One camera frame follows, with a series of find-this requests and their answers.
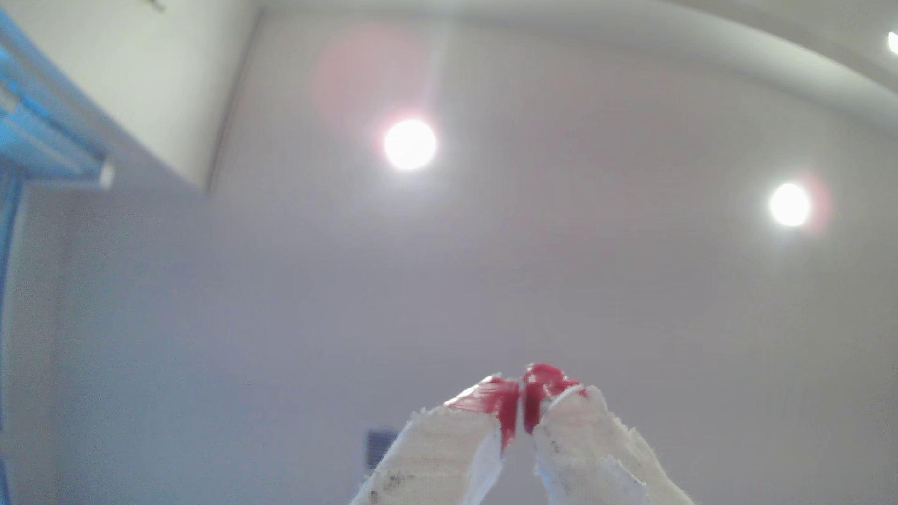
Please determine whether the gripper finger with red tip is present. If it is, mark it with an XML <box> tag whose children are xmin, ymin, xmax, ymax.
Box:
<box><xmin>349</xmin><ymin>376</ymin><xmax>521</xmax><ymax>505</ymax></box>
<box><xmin>522</xmin><ymin>362</ymin><xmax>697</xmax><ymax>505</ymax></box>

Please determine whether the blue window blind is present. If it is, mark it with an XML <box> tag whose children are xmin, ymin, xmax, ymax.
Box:
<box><xmin>0</xmin><ymin>10</ymin><xmax>115</xmax><ymax>505</ymax></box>

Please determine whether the wall air vent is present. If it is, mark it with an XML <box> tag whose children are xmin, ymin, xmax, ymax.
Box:
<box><xmin>364</xmin><ymin>428</ymin><xmax>398</xmax><ymax>472</ymax></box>

